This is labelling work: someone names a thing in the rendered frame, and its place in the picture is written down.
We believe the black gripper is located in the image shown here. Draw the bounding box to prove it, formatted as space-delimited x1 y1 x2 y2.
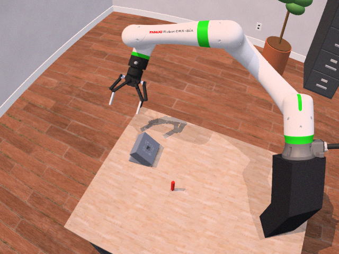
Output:
109 67 148 114

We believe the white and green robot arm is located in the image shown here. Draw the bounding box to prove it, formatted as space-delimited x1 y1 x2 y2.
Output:
122 20 339 160

